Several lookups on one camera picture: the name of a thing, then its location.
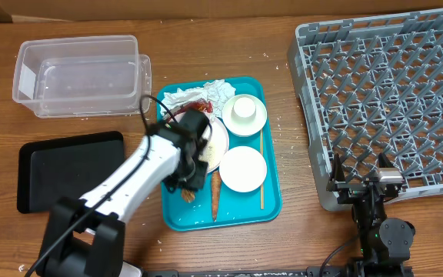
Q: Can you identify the grey dishwasher rack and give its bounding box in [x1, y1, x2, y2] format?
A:
[288, 8, 443, 211]

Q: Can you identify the wooden chopstick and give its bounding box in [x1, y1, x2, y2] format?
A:
[259, 128, 267, 210]

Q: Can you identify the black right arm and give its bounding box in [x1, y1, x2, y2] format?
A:
[318, 153, 415, 277]

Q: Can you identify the large white plate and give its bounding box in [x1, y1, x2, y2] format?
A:
[173, 111, 231, 174]

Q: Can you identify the black plastic tray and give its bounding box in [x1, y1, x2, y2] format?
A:
[17, 131, 125, 214]

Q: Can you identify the red snack wrapper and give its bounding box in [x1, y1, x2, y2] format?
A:
[173, 99, 214, 115]

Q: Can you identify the white cup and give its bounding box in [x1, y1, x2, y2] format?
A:
[233, 97, 256, 119]

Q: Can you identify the clear plastic storage bin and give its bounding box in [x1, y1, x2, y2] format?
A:
[12, 35, 152, 118]

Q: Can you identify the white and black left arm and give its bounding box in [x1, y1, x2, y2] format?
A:
[26, 109, 211, 276]

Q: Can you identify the small white plate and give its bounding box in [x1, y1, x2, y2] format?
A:
[218, 146, 268, 193]

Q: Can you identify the teal serving tray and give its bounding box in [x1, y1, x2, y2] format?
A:
[155, 76, 283, 232]

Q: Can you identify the brown food chunk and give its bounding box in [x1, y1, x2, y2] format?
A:
[181, 189, 195, 203]

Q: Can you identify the white bowl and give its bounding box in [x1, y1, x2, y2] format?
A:
[221, 94, 268, 137]

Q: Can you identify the white napkin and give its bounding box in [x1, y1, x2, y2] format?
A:
[162, 79, 236, 118]

